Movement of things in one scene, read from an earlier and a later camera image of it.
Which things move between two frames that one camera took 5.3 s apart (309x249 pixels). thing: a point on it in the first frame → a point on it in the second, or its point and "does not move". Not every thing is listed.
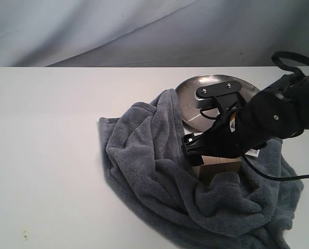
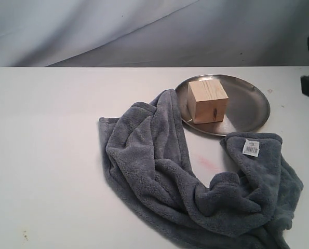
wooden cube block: [215, 164] → [206, 101]
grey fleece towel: [253, 208] does not move
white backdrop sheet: [152, 33] does not move
